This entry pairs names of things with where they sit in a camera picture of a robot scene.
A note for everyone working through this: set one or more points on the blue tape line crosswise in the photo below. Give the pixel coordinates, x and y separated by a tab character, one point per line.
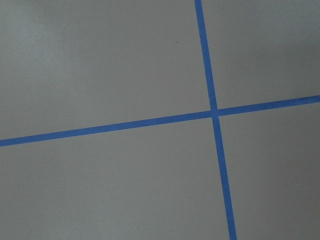
160	121

